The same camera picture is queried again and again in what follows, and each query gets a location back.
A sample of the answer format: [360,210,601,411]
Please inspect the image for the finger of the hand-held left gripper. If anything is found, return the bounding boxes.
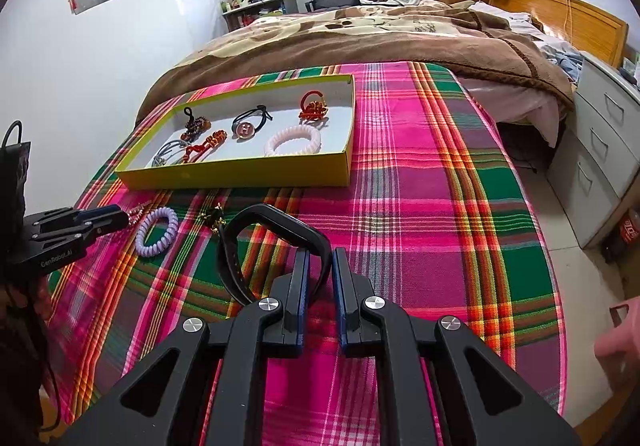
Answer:
[31,216,132,247]
[31,206,126,227]

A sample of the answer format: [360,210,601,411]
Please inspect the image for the dark bead bracelet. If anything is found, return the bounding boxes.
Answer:
[182,106,212,135]

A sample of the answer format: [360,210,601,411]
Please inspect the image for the white pillow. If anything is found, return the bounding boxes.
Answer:
[472,0,543,34]

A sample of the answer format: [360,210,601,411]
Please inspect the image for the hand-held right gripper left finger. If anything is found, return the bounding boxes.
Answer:
[60,248,313,446]

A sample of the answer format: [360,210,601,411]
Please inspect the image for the pink green plaid cloth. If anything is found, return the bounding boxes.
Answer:
[47,60,568,446]

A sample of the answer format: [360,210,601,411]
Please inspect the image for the rose gold chain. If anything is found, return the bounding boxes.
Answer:
[127,203,151,229]

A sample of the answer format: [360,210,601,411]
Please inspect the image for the blue-grey hair ties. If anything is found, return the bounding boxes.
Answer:
[151,140,193,169]

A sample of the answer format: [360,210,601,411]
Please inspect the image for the pink plastic object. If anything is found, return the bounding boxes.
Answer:
[595,298,640,377]

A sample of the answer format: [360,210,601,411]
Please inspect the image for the purple spiral hair tie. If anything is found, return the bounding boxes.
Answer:
[136,208,178,257]

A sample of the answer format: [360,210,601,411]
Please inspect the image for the red cord bracelet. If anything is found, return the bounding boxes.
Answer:
[182,130,228,164]

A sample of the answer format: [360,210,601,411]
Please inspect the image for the cluttered white desk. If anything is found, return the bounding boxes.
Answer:
[221,0,299,31]

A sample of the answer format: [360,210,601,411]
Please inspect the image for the grey drawer cabinet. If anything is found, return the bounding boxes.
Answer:
[547,50,640,249]

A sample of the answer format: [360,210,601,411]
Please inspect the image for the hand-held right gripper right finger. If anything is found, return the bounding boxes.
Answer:
[333,248,583,446]

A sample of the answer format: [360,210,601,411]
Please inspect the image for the small gold dark hair clip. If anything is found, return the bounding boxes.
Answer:
[197,203,228,234]

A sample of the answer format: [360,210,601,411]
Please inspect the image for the blue-grey clothes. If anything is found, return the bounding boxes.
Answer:
[542,43,586,76]

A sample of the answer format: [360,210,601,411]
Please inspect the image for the red can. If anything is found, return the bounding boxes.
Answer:
[619,208,640,244]

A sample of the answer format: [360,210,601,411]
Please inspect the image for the black hair tie round charm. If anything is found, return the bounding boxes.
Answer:
[232,104,276,141]

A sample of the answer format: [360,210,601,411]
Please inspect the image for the bed with brown blanket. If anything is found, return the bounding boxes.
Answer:
[136,0,576,137]

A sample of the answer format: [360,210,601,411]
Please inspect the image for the orange-red knotted bracelet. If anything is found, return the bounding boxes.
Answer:
[298,90,329,123]

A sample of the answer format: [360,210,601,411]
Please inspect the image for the yellow-green shallow box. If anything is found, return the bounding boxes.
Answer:
[115,74,357,191]

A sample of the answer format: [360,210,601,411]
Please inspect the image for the black wristband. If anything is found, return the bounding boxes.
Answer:
[218,205,333,307]

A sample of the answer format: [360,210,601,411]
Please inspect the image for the wooden headboard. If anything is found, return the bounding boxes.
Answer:
[487,0,630,69]

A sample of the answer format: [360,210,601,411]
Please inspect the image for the white spiral hair tie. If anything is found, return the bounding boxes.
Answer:
[264,124,322,157]

